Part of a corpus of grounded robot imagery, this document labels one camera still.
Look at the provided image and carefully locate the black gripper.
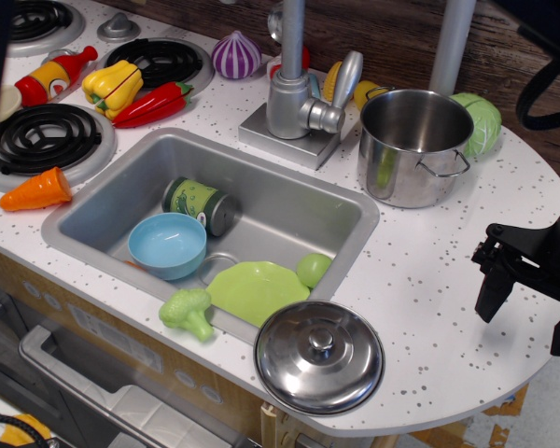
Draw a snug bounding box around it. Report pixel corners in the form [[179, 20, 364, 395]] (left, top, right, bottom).
[[471, 216, 560, 323]]

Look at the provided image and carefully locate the green toy broccoli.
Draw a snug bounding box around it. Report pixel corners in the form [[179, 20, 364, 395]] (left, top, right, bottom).
[[159, 288, 214, 342]]

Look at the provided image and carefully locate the stainless steel pot lid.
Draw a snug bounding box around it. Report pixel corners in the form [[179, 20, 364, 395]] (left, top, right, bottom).
[[254, 301, 385, 415]]

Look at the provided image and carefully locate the green toy cabbage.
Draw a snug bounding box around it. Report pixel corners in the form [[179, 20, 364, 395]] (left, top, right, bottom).
[[450, 92, 502, 157]]

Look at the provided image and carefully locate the green toy ball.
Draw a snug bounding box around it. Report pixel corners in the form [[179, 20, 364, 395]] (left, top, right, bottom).
[[296, 253, 332, 288]]

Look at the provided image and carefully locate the grey toy faucet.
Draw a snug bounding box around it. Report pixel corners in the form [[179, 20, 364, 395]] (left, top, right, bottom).
[[238, 1, 363, 169]]

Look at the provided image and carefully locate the light green plate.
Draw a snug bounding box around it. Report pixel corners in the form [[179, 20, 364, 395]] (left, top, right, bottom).
[[206, 261, 310, 327]]

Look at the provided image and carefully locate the yellow toy corn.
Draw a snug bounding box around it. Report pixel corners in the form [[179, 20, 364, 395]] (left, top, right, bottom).
[[322, 61, 343, 102]]

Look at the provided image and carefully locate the grey vertical pole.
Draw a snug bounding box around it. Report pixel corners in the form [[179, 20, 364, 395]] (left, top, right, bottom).
[[428, 0, 477, 96]]

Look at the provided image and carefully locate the green pea can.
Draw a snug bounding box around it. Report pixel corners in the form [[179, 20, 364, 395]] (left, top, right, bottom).
[[161, 177, 237, 237]]

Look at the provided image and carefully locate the red toy tomato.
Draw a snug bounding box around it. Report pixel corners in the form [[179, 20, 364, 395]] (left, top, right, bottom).
[[266, 47, 310, 79]]

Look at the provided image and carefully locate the light blue bowl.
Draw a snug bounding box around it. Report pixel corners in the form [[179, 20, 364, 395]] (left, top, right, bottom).
[[127, 213, 207, 281]]

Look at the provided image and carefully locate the purple striped toy onion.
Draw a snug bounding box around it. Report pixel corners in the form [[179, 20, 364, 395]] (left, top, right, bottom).
[[211, 31, 262, 79]]

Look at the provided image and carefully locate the red toy chili pepper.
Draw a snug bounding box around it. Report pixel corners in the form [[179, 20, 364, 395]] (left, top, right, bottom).
[[112, 82, 194, 129]]

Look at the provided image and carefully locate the middle black burner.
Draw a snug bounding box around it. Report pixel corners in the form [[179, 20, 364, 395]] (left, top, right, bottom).
[[97, 38, 215, 93]]

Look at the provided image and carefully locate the black burner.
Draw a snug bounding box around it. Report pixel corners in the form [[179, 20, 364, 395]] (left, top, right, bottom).
[[97, 38, 215, 93], [0, 104, 117, 192], [7, 0, 85, 58]]

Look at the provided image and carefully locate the grey toy sink basin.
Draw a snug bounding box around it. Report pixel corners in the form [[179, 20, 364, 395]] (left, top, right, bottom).
[[41, 128, 380, 301]]

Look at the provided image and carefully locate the yellow toy bell pepper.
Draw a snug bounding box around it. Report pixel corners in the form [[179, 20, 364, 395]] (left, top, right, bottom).
[[82, 61, 144, 120]]

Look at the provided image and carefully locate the front left black burner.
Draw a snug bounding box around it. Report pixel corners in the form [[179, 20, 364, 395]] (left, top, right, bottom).
[[0, 104, 117, 192]]

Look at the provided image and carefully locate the grey stove knob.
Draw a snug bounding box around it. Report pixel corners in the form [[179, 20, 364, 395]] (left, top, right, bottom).
[[97, 12, 141, 43]]

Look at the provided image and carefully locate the orange toy carrot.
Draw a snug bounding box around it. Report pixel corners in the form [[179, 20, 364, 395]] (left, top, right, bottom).
[[0, 167, 73, 212]]

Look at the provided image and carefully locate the red ketchup bottle toy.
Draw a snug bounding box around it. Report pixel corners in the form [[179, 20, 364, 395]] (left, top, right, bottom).
[[15, 46, 98, 107]]

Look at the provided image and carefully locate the back left black burner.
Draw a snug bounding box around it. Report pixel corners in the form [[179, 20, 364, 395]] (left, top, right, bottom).
[[7, 0, 85, 58]]

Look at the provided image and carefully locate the black cable loop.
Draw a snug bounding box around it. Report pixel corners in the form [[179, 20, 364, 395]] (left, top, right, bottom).
[[515, 55, 560, 132]]

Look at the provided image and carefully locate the grey oven door handle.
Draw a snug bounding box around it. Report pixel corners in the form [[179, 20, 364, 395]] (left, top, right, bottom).
[[19, 325, 249, 447]]

